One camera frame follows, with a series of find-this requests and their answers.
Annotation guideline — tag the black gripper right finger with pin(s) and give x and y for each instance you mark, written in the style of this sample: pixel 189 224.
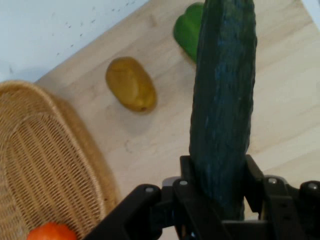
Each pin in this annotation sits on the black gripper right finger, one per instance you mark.
pixel 285 210

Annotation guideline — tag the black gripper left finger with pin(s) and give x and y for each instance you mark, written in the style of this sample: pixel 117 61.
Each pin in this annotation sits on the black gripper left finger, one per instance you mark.
pixel 150 215

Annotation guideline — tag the dark green cucumber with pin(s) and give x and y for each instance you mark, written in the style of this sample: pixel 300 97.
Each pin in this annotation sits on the dark green cucumber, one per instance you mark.
pixel 222 100

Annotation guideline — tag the orange toy pumpkin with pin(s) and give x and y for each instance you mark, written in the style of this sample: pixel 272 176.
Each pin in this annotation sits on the orange toy pumpkin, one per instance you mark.
pixel 52 232

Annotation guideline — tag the woven wicker basket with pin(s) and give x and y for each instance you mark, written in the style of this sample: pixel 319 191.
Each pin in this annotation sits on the woven wicker basket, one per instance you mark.
pixel 45 155

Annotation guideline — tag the brown potato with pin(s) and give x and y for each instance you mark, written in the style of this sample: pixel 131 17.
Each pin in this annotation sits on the brown potato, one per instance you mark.
pixel 130 85

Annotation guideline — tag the green bell pepper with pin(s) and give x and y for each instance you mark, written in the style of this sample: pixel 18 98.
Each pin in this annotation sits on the green bell pepper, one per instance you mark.
pixel 187 32

